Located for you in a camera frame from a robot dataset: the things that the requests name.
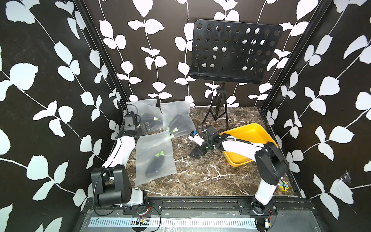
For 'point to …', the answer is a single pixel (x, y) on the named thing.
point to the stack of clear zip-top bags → (146, 149)
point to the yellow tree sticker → (283, 186)
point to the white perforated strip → (177, 223)
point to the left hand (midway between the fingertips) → (141, 125)
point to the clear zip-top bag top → (149, 112)
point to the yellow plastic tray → (254, 133)
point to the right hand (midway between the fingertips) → (193, 147)
